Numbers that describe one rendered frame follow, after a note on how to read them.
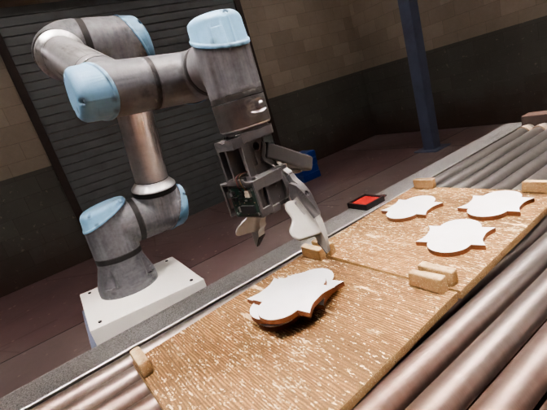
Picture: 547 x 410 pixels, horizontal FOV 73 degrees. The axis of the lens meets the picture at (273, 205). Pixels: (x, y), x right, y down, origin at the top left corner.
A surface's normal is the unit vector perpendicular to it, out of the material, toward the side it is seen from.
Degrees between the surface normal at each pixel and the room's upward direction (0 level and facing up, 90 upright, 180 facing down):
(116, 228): 90
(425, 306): 0
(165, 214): 102
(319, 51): 90
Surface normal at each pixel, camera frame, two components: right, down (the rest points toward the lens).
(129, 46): 0.65, 0.29
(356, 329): -0.28, -0.92
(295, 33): 0.52, 0.09
